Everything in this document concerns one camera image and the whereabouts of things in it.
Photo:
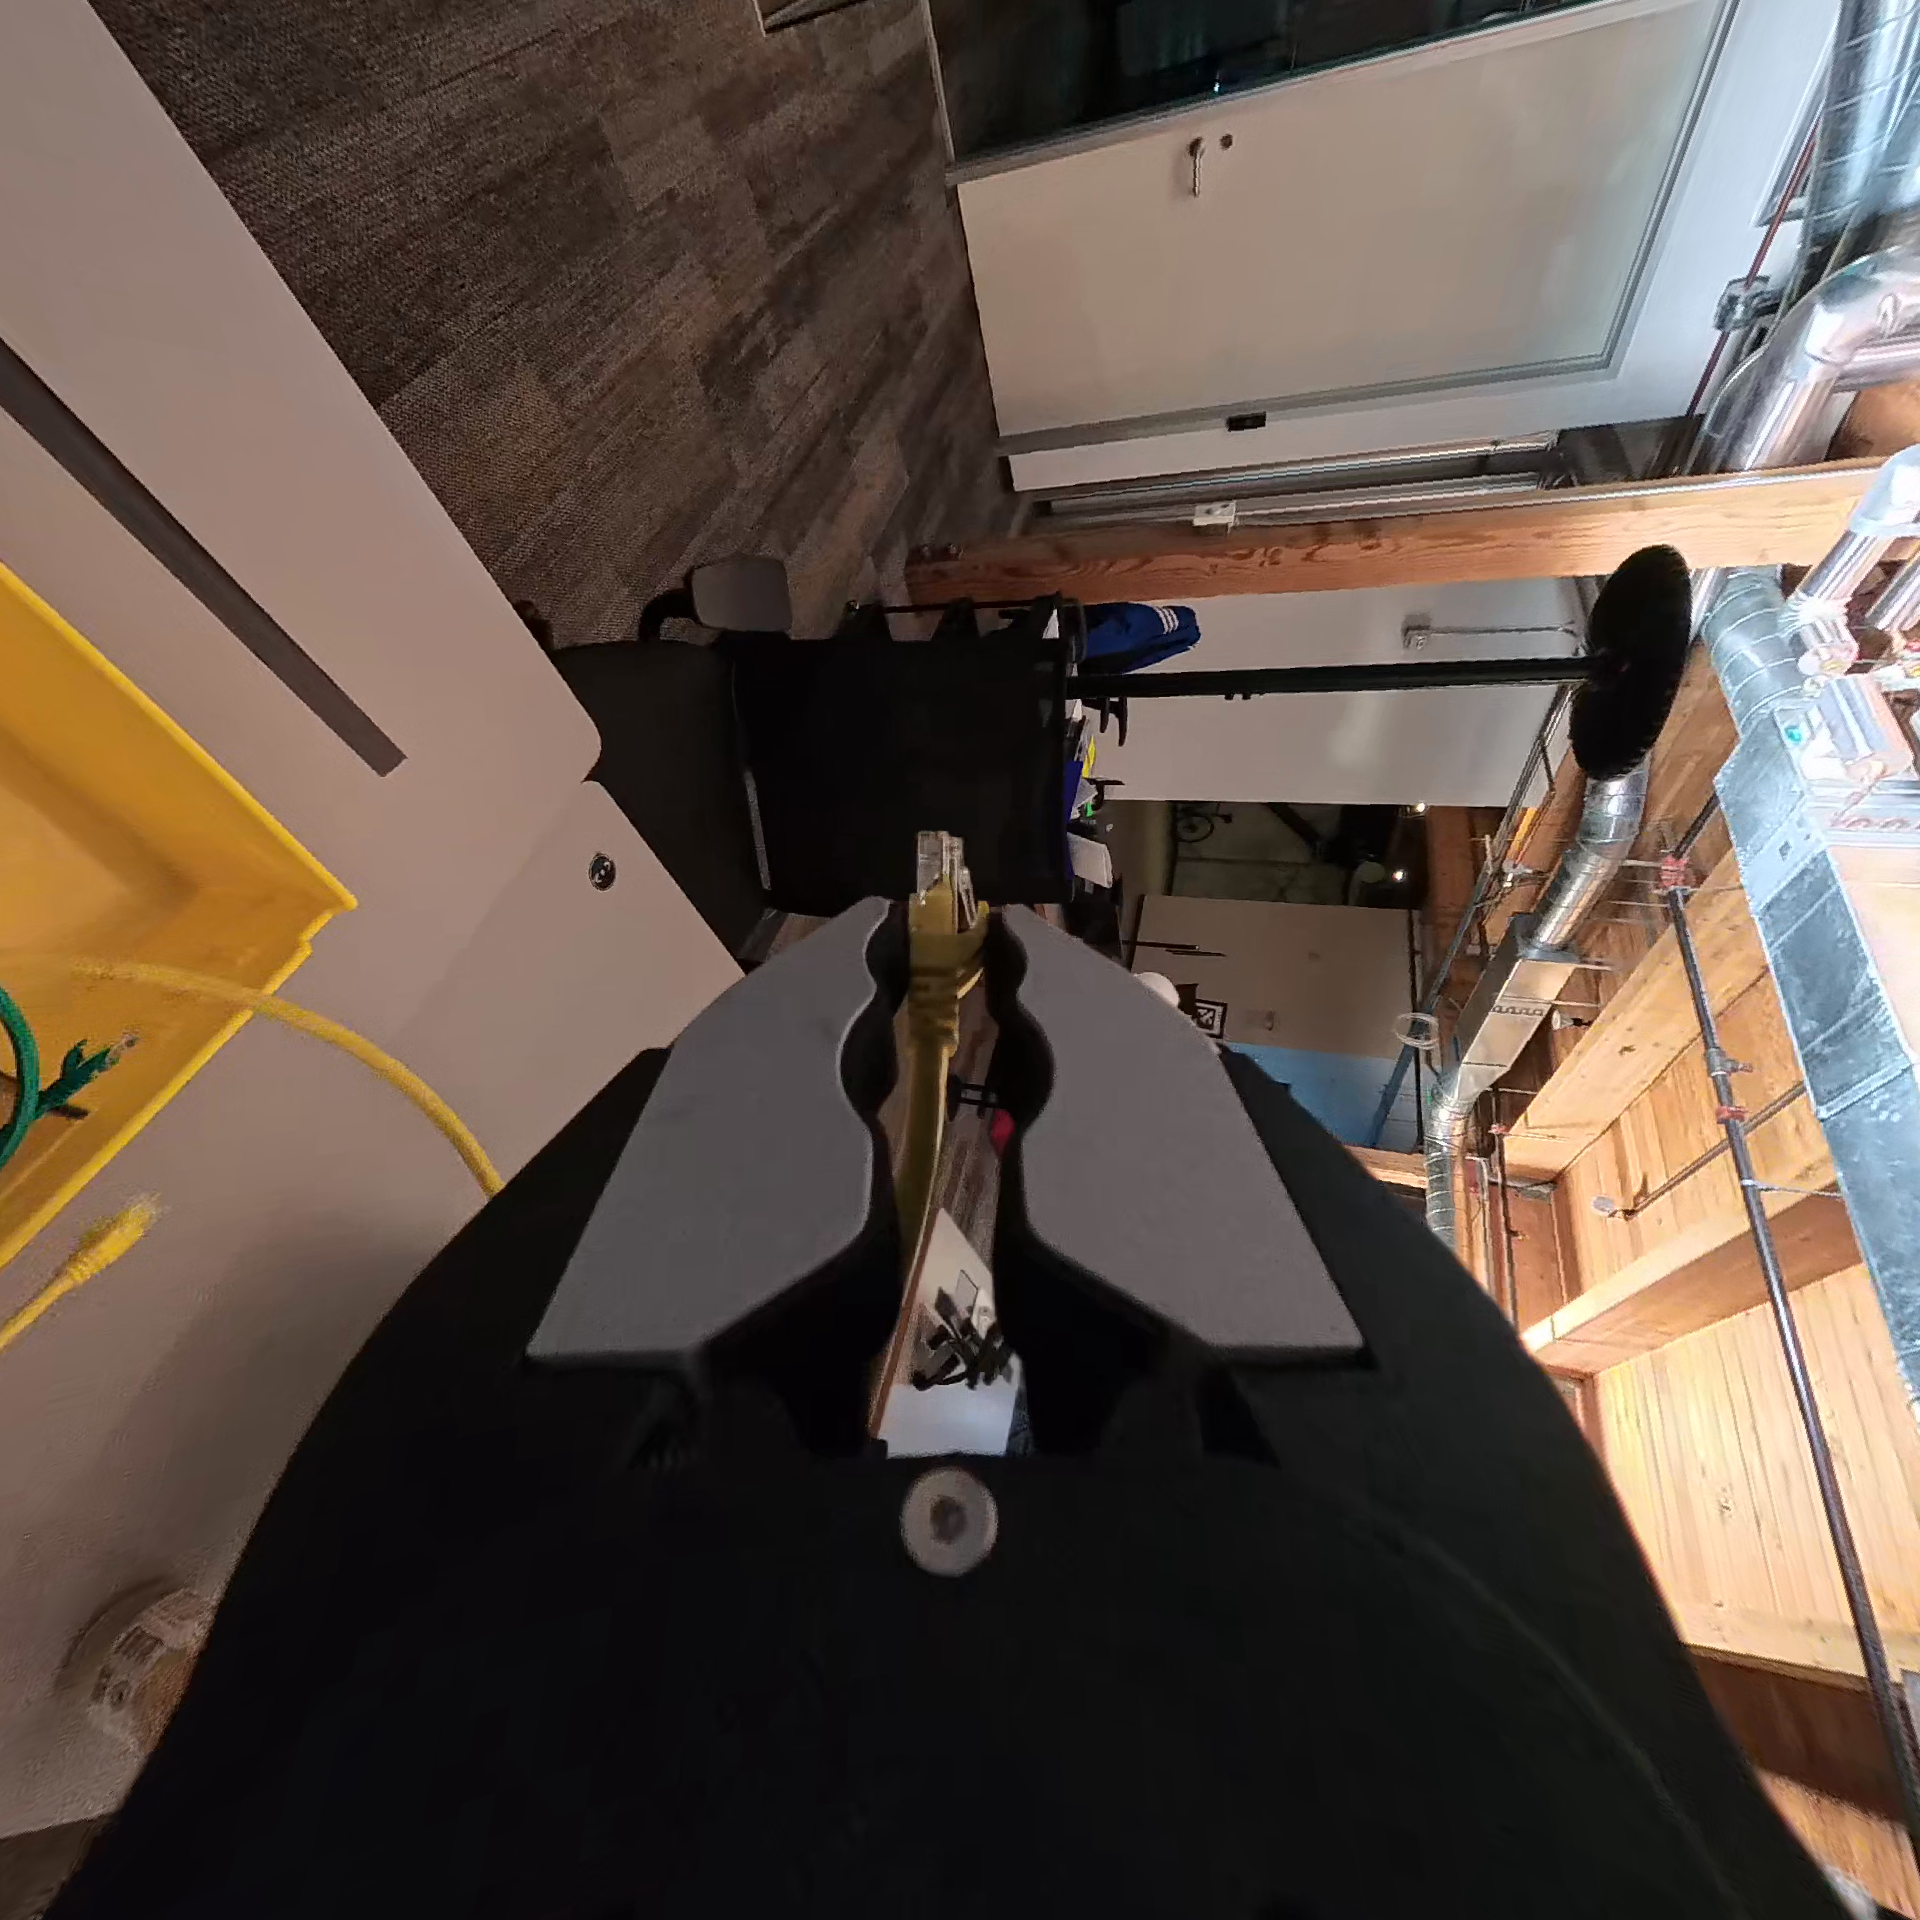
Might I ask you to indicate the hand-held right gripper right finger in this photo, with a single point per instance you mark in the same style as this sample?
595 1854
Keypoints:
1185 1185

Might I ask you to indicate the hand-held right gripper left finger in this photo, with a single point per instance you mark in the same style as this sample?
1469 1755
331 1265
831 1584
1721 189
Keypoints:
722 1154

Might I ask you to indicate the yellow plastic bin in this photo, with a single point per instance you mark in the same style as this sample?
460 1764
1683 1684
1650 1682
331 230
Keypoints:
149 838

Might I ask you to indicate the black office chair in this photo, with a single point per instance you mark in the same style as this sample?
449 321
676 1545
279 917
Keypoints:
901 749

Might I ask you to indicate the black standing pole lamp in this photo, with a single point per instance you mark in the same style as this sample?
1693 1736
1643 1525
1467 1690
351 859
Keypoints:
1349 674

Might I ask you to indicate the blue jacket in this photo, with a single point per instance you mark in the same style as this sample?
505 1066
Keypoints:
1148 628

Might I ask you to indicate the black ceiling pipe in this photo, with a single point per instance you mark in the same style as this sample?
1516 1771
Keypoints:
1771 1276

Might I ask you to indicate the wooden beam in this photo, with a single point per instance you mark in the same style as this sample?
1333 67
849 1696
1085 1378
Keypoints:
1349 546

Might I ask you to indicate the white door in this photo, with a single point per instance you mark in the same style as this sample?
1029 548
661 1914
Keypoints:
1349 253

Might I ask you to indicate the silver spiral duct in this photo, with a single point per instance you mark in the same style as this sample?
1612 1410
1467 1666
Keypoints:
1589 838

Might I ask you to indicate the grey rectangular duct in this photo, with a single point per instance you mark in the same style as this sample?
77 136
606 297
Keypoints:
1817 930

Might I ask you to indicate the silver round pipe duct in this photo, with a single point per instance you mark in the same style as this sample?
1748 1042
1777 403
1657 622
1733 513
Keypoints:
1823 346

